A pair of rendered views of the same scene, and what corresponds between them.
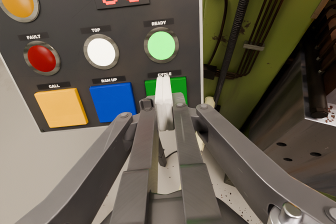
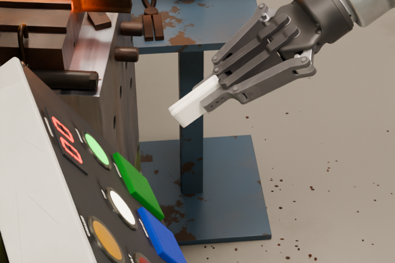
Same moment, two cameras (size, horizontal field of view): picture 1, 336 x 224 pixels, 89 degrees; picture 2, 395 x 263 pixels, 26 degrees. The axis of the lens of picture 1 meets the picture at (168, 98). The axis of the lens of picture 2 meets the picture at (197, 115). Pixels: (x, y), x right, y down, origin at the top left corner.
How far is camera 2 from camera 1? 98 cm
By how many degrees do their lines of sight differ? 68
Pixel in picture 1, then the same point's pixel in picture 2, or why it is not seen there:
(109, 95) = (161, 236)
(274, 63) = not seen: outside the picture
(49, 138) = not seen: outside the picture
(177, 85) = (126, 163)
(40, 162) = not seen: outside the picture
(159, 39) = (93, 145)
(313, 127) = (103, 95)
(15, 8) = (116, 248)
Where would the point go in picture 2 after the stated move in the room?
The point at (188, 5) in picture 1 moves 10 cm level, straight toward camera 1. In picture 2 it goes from (58, 101) to (141, 89)
